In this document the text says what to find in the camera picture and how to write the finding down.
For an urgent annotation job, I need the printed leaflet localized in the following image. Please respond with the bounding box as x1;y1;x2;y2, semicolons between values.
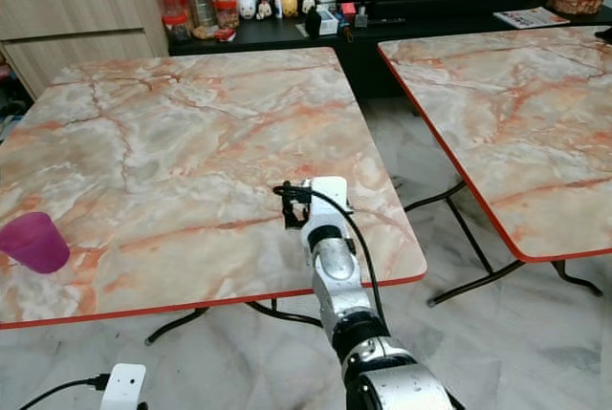
493;7;572;31

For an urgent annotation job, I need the big red-lidded snack jar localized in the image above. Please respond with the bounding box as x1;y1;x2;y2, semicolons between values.
179;0;218;37

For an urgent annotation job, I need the small marble folding table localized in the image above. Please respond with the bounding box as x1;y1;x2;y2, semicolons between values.
378;26;612;308

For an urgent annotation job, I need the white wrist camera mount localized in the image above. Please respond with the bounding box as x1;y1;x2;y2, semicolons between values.
101;363;148;410
300;177;351;232

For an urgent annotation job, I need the white and blue small box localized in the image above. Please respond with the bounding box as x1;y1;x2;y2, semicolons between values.
317;10;341;37

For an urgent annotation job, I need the light wooden drawer cabinet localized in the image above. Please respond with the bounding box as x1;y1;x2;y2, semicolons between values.
0;0;169;97

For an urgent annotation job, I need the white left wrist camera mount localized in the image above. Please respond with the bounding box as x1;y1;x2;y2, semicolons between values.
101;363;148;410

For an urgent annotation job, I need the large marble folding table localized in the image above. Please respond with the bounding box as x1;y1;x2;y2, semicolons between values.
0;46;428;346

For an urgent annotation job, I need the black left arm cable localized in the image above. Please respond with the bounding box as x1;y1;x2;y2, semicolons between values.
18;374;108;410

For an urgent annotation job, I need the purple plastic cup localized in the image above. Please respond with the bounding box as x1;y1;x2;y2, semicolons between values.
1;211;71;274

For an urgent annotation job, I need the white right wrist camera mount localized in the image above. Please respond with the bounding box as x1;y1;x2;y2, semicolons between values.
300;177;351;232

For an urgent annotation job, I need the black low tv console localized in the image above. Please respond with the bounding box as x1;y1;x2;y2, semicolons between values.
167;3;612;99

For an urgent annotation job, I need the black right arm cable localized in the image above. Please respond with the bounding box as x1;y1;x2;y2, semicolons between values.
274;183;388;325

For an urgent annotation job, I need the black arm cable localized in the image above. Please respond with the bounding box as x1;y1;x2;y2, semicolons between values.
18;374;108;410
274;183;388;325

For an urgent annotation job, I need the short red-lidded jar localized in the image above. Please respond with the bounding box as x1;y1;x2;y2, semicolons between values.
164;12;193;44

